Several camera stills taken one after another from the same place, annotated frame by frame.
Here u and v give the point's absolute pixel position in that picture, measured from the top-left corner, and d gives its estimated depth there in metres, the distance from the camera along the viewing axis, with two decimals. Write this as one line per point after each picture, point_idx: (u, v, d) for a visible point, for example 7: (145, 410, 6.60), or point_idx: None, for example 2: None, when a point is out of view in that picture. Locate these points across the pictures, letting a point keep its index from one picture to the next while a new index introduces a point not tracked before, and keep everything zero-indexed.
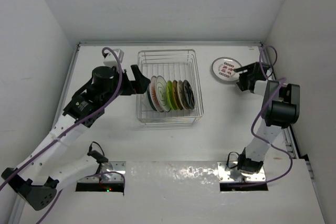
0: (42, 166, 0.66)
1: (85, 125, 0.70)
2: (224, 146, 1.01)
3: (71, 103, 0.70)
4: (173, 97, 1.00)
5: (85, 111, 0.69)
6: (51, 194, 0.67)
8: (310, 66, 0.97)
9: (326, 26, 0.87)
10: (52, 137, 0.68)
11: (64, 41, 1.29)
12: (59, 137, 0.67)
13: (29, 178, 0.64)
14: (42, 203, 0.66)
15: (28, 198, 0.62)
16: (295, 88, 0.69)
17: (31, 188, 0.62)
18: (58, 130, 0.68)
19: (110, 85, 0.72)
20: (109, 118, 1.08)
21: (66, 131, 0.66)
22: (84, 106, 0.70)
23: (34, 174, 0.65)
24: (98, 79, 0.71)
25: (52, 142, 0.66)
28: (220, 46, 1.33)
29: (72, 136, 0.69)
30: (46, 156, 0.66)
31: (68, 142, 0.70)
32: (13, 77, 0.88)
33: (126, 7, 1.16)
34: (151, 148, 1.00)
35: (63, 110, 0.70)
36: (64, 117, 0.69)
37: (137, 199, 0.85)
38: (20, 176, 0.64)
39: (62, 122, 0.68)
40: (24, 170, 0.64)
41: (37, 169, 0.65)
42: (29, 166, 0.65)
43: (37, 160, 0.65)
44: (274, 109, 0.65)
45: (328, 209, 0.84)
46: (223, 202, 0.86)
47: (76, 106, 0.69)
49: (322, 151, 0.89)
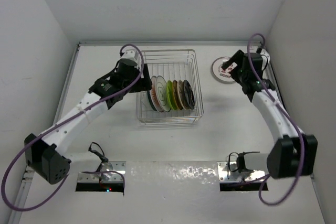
0: (67, 134, 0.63)
1: (107, 104, 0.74)
2: (224, 146, 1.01)
3: (96, 84, 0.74)
4: (174, 97, 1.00)
5: (109, 91, 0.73)
6: (66, 169, 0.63)
8: (309, 66, 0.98)
9: (326, 27, 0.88)
10: (77, 109, 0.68)
11: (64, 41, 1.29)
12: (84, 109, 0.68)
13: (54, 143, 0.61)
14: (56, 178, 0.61)
15: (51, 163, 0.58)
16: (313, 144, 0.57)
17: (55, 153, 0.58)
18: (83, 105, 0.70)
19: (133, 74, 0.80)
20: (109, 118, 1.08)
21: (94, 104, 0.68)
22: (108, 87, 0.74)
23: (59, 140, 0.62)
24: (124, 66, 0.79)
25: (78, 113, 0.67)
28: (220, 46, 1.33)
29: (95, 112, 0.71)
30: (72, 125, 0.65)
31: (90, 119, 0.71)
32: (13, 77, 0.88)
33: (126, 7, 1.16)
34: (151, 148, 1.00)
35: (88, 89, 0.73)
36: (90, 94, 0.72)
37: (137, 199, 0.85)
38: (44, 140, 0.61)
39: (87, 98, 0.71)
40: (48, 135, 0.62)
41: (61, 136, 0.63)
42: (53, 134, 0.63)
43: (61, 128, 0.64)
44: (286, 174, 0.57)
45: (328, 209, 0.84)
46: (223, 202, 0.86)
47: (102, 87, 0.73)
49: (322, 151, 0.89)
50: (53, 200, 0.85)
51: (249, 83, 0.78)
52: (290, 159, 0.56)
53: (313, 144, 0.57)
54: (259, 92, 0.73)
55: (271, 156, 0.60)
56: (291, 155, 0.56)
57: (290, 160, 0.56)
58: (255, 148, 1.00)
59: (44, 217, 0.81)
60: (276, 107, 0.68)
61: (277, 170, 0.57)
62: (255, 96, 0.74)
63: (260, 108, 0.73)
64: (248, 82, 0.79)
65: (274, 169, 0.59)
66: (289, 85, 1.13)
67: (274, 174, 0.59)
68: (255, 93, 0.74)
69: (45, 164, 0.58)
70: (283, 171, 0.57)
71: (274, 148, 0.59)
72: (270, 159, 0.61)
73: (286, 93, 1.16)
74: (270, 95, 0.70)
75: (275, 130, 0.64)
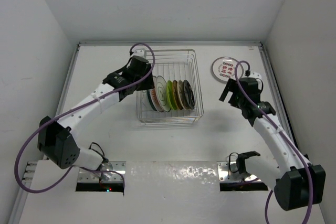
0: (81, 119, 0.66)
1: (119, 95, 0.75)
2: (224, 146, 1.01)
3: (109, 76, 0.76)
4: (174, 97, 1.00)
5: (122, 84, 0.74)
6: (75, 154, 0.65)
8: (309, 67, 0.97)
9: (327, 27, 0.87)
10: (93, 97, 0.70)
11: (64, 41, 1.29)
12: (99, 97, 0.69)
13: (69, 126, 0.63)
14: (66, 161, 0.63)
15: (65, 145, 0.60)
16: (320, 174, 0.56)
17: (70, 136, 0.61)
18: (97, 93, 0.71)
19: (144, 70, 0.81)
20: (109, 118, 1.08)
21: (108, 93, 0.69)
22: (122, 80, 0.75)
23: (73, 124, 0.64)
24: (136, 61, 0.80)
25: (93, 100, 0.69)
28: (220, 46, 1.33)
29: (108, 102, 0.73)
30: (86, 111, 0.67)
31: (103, 108, 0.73)
32: (13, 77, 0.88)
33: (126, 7, 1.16)
34: (151, 148, 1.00)
35: (102, 81, 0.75)
36: (104, 85, 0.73)
37: (137, 199, 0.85)
38: (60, 123, 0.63)
39: (102, 87, 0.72)
40: (63, 119, 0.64)
41: (75, 120, 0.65)
42: (69, 117, 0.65)
43: (76, 113, 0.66)
44: (296, 205, 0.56)
45: (328, 209, 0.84)
46: (223, 202, 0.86)
47: (115, 79, 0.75)
49: (322, 151, 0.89)
50: (53, 201, 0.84)
51: (249, 110, 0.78)
52: (299, 192, 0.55)
53: (321, 173, 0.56)
54: (260, 118, 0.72)
55: (279, 186, 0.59)
56: (300, 188, 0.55)
57: (299, 193, 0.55)
58: (255, 148, 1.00)
59: (44, 217, 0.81)
60: (279, 134, 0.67)
61: (287, 202, 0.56)
62: (255, 123, 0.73)
63: (261, 132, 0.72)
64: (247, 108, 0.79)
65: (283, 201, 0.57)
66: (289, 85, 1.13)
67: (283, 205, 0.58)
68: (256, 119, 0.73)
69: (59, 147, 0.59)
70: (293, 203, 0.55)
71: (282, 181, 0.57)
72: (278, 190, 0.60)
73: (286, 93, 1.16)
74: (273, 123, 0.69)
75: (281, 159, 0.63)
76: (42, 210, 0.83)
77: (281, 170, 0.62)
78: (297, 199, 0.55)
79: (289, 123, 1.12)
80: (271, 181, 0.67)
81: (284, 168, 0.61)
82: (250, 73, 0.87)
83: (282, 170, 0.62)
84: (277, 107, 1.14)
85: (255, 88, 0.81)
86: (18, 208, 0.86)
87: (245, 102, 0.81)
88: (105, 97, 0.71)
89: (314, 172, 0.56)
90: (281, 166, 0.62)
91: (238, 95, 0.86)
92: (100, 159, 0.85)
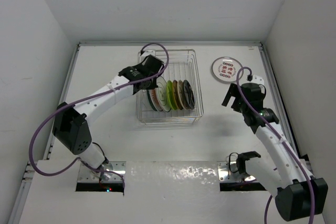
0: (96, 107, 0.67)
1: (133, 88, 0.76)
2: (224, 146, 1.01)
3: (125, 69, 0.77)
4: (174, 97, 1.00)
5: (137, 76, 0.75)
6: (86, 141, 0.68)
8: (309, 67, 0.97)
9: (326, 27, 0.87)
10: (108, 87, 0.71)
11: (64, 41, 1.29)
12: (114, 88, 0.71)
13: (84, 113, 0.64)
14: (79, 146, 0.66)
15: (79, 130, 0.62)
16: (322, 188, 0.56)
17: (84, 123, 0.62)
18: (113, 84, 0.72)
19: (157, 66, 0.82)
20: (109, 118, 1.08)
21: (124, 85, 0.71)
22: (136, 73, 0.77)
23: (88, 112, 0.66)
24: (152, 60, 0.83)
25: (108, 90, 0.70)
28: (220, 46, 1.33)
29: (122, 94, 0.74)
30: (102, 100, 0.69)
31: (116, 99, 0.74)
32: (13, 77, 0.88)
33: (126, 7, 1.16)
34: (151, 148, 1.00)
35: (118, 73, 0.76)
36: (120, 77, 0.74)
37: (137, 199, 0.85)
38: (76, 109, 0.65)
39: (117, 79, 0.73)
40: (80, 106, 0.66)
41: (92, 108, 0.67)
42: (84, 105, 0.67)
43: (92, 102, 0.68)
44: (297, 216, 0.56)
45: (328, 210, 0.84)
46: (223, 202, 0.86)
47: (131, 72, 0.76)
49: (322, 152, 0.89)
50: (53, 201, 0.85)
51: (250, 117, 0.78)
52: (301, 204, 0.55)
53: (323, 187, 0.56)
54: (262, 127, 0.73)
55: (280, 196, 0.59)
56: (302, 200, 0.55)
57: (301, 205, 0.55)
58: (255, 149, 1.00)
59: (44, 217, 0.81)
60: (282, 145, 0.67)
61: (287, 213, 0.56)
62: (259, 130, 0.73)
63: (264, 141, 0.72)
64: (249, 115, 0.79)
65: (284, 212, 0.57)
66: (289, 85, 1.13)
67: (283, 215, 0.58)
68: (259, 128, 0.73)
69: (73, 130, 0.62)
70: (294, 215, 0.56)
71: (283, 192, 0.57)
72: (279, 200, 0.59)
73: (286, 93, 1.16)
74: (276, 133, 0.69)
75: (282, 170, 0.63)
76: (42, 210, 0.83)
77: (283, 182, 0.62)
78: (298, 210, 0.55)
79: (289, 123, 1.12)
80: (271, 181, 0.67)
81: (286, 179, 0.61)
82: (253, 77, 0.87)
83: (284, 181, 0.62)
84: (277, 107, 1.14)
85: (258, 95, 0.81)
86: (18, 208, 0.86)
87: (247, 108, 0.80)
88: (119, 88, 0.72)
89: (316, 185, 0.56)
90: (283, 177, 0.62)
91: (240, 99, 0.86)
92: (103, 159, 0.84)
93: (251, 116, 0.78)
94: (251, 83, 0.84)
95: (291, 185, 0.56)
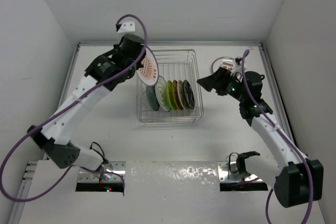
0: (64, 127, 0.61)
1: (107, 88, 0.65)
2: (224, 146, 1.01)
3: (92, 64, 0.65)
4: (174, 97, 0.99)
5: (107, 73, 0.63)
6: (74, 155, 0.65)
8: (309, 66, 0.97)
9: (327, 27, 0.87)
10: (73, 98, 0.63)
11: (64, 41, 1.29)
12: (80, 98, 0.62)
13: (51, 137, 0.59)
14: (65, 162, 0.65)
15: (52, 154, 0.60)
16: (318, 170, 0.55)
17: (54, 147, 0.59)
18: (79, 91, 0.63)
19: (136, 51, 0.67)
20: (109, 118, 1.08)
21: (88, 92, 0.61)
22: (105, 68, 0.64)
23: (56, 135, 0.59)
24: (128, 43, 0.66)
25: (73, 102, 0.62)
28: (220, 46, 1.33)
29: (95, 98, 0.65)
30: (68, 116, 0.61)
31: (90, 107, 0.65)
32: (13, 77, 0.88)
33: (125, 7, 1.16)
34: (151, 148, 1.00)
35: (84, 72, 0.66)
36: (86, 78, 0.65)
37: (136, 199, 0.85)
38: (43, 134, 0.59)
39: (84, 83, 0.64)
40: (46, 129, 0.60)
41: (59, 128, 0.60)
42: (52, 126, 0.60)
43: (59, 120, 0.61)
44: (296, 202, 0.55)
45: (329, 210, 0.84)
46: (223, 202, 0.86)
47: (98, 67, 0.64)
49: (322, 151, 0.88)
50: (53, 200, 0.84)
51: (247, 109, 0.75)
52: (297, 187, 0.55)
53: (319, 169, 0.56)
54: (258, 117, 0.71)
55: (278, 182, 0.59)
56: (298, 182, 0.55)
57: (298, 188, 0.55)
58: (255, 149, 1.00)
59: (44, 217, 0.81)
60: (276, 131, 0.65)
61: (286, 199, 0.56)
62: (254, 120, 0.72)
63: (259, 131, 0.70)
64: (245, 105, 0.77)
65: (283, 198, 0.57)
66: (289, 85, 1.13)
67: (283, 202, 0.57)
68: (254, 118, 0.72)
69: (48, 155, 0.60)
70: (293, 201, 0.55)
71: (280, 176, 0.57)
72: (277, 188, 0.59)
73: (286, 93, 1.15)
74: (270, 121, 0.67)
75: (279, 156, 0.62)
76: (43, 210, 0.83)
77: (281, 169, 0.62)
78: (296, 194, 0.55)
79: (289, 123, 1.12)
80: (271, 181, 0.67)
81: (282, 163, 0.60)
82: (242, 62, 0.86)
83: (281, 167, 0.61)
84: (278, 108, 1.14)
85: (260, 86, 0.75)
86: (17, 208, 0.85)
87: (245, 96, 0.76)
88: (87, 96, 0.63)
89: (312, 167, 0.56)
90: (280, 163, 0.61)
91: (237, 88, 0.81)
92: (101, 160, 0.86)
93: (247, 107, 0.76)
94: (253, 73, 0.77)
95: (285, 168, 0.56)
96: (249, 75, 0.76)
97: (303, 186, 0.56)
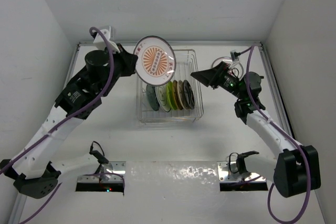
0: (34, 161, 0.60)
1: (80, 117, 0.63)
2: (224, 146, 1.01)
3: (63, 94, 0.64)
4: (174, 97, 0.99)
5: (76, 103, 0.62)
6: (51, 184, 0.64)
8: (309, 66, 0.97)
9: (327, 26, 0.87)
10: (43, 131, 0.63)
11: (65, 41, 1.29)
12: (49, 131, 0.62)
13: (22, 173, 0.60)
14: (43, 192, 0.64)
15: (22, 191, 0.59)
16: (313, 155, 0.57)
17: (23, 184, 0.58)
18: (49, 124, 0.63)
19: (104, 74, 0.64)
20: (109, 118, 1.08)
21: (58, 125, 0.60)
22: (75, 98, 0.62)
23: (27, 170, 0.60)
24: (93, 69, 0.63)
25: (42, 137, 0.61)
28: (219, 47, 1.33)
29: (65, 129, 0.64)
30: (39, 150, 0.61)
31: (62, 137, 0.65)
32: (13, 77, 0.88)
33: (125, 7, 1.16)
34: (151, 148, 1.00)
35: (54, 102, 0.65)
36: (56, 109, 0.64)
37: (137, 199, 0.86)
38: (15, 169, 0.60)
39: (54, 115, 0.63)
40: (18, 164, 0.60)
41: (30, 164, 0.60)
42: (22, 161, 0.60)
43: (29, 155, 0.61)
44: (297, 190, 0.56)
45: (328, 210, 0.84)
46: (223, 202, 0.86)
47: (68, 97, 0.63)
49: (322, 151, 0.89)
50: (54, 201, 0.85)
51: (241, 108, 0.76)
52: (295, 175, 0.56)
53: (314, 155, 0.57)
54: (251, 113, 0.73)
55: (276, 173, 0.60)
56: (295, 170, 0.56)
57: (296, 175, 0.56)
58: (255, 149, 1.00)
59: (44, 217, 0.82)
60: (270, 124, 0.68)
61: (286, 188, 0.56)
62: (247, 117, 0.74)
63: (254, 126, 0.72)
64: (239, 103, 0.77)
65: (283, 188, 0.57)
66: (289, 85, 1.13)
67: (284, 193, 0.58)
68: (249, 115, 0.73)
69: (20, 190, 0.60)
70: (292, 189, 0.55)
71: (277, 166, 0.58)
72: (276, 178, 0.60)
73: (286, 93, 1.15)
74: (263, 115, 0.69)
75: (274, 146, 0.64)
76: (43, 210, 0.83)
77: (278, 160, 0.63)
78: (295, 181, 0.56)
79: (289, 123, 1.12)
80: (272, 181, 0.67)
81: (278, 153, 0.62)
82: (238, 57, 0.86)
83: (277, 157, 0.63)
84: (278, 108, 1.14)
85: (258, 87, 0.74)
86: (18, 208, 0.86)
87: (244, 96, 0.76)
88: (56, 128, 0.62)
89: (307, 153, 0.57)
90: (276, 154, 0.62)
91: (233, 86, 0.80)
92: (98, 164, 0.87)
93: (242, 105, 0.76)
94: (252, 73, 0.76)
95: (280, 156, 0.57)
96: (252, 81, 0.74)
97: (300, 173, 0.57)
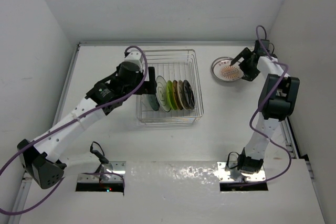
0: (58, 142, 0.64)
1: (104, 111, 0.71)
2: (224, 146, 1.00)
3: (93, 89, 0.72)
4: (174, 97, 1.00)
5: (106, 98, 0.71)
6: (59, 175, 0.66)
8: (309, 66, 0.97)
9: (326, 26, 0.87)
10: (72, 116, 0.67)
11: (64, 41, 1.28)
12: (79, 117, 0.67)
13: (44, 151, 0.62)
14: (49, 182, 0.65)
15: (40, 171, 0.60)
16: (294, 84, 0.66)
17: (45, 162, 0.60)
18: (79, 110, 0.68)
19: (133, 80, 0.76)
20: (109, 118, 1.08)
21: (87, 113, 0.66)
22: (105, 94, 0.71)
23: (49, 149, 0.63)
24: (126, 73, 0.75)
25: (71, 120, 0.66)
28: (220, 46, 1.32)
29: (91, 119, 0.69)
30: (64, 132, 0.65)
31: (85, 127, 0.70)
32: (13, 77, 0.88)
33: (126, 7, 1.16)
34: (150, 148, 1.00)
35: (85, 94, 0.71)
36: (87, 100, 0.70)
37: (137, 199, 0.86)
38: (36, 148, 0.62)
39: (84, 104, 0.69)
40: (41, 143, 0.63)
41: (53, 144, 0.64)
42: (45, 141, 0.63)
43: (53, 136, 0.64)
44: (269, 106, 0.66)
45: (329, 210, 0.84)
46: (223, 202, 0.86)
47: (100, 92, 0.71)
49: (323, 151, 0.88)
50: (54, 201, 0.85)
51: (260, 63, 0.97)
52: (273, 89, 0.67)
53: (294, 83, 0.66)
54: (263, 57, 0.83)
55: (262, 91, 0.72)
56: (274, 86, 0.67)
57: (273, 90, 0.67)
58: None
59: (45, 217, 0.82)
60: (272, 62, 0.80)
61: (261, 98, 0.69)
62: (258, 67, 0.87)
63: (262, 71, 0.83)
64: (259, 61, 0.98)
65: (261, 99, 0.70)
66: None
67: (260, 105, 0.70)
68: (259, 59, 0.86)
69: (35, 171, 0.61)
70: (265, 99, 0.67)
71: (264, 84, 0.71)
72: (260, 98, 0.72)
73: None
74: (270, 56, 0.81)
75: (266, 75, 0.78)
76: (43, 210, 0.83)
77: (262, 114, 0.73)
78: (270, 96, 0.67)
79: (289, 123, 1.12)
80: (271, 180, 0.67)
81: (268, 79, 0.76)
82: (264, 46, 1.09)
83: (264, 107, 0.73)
84: None
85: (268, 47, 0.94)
86: (17, 208, 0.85)
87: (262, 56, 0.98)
88: (85, 115, 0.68)
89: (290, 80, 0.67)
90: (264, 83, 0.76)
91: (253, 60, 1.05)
92: (100, 162, 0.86)
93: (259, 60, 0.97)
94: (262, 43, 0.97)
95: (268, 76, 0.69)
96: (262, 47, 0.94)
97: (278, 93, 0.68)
